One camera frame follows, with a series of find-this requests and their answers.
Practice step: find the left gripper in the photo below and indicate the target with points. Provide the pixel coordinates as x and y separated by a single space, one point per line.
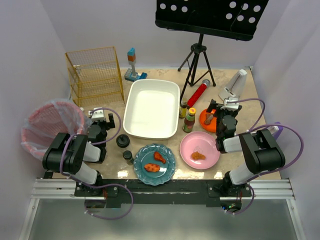
105 124

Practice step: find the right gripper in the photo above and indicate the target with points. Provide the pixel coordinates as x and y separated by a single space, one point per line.
217 110

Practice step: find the orange plate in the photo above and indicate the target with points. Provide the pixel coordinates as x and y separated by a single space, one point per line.
211 127

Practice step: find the black lid shaker jar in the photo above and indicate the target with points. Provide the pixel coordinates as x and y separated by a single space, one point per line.
123 141

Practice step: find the small yellow label bottle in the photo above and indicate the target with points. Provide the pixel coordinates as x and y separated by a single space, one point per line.
183 108

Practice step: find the red label sauce bottle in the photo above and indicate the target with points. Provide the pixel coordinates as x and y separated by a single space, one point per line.
189 120

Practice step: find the small black cap spice jar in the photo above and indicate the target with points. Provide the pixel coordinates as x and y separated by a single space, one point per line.
127 155

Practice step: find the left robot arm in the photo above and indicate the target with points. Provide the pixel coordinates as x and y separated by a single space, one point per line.
69 155

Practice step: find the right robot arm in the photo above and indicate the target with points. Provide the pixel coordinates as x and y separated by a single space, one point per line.
260 150

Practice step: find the brown meat slice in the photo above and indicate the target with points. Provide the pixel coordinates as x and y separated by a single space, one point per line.
208 118

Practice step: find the red glitter microphone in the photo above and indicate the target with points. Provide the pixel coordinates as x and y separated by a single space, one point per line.
197 94

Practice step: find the white metronome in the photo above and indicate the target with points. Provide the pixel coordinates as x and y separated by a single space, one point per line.
235 87

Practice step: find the pink plate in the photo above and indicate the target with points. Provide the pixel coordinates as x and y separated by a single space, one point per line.
203 143

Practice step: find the orange fried nugget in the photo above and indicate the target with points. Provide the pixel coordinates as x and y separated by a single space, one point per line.
197 156

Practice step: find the white rectangular baking dish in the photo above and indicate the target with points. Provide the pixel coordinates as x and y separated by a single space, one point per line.
152 109

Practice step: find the pink trash basket with bag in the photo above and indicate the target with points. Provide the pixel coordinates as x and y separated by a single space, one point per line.
43 124

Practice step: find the toy brick tower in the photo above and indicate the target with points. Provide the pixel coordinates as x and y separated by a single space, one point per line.
131 74

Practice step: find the toy chicken drumstick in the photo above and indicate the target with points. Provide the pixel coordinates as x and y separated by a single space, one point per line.
158 157

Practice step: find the teal scalloped plate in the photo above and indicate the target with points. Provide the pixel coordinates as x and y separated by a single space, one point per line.
145 156

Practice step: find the toy grilled meat piece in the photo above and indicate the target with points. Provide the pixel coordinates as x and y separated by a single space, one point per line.
151 167

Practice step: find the black music stand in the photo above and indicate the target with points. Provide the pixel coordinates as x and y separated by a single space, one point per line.
230 19

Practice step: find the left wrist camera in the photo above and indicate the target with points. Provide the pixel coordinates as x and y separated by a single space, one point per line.
97 114

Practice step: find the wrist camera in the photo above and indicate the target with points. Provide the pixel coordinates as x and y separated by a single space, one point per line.
231 104
97 114

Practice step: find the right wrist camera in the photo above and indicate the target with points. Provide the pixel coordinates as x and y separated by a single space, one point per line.
231 104

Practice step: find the gold wire basket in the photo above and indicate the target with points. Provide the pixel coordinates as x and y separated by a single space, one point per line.
94 76

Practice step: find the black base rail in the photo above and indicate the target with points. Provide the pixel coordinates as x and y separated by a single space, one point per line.
173 192

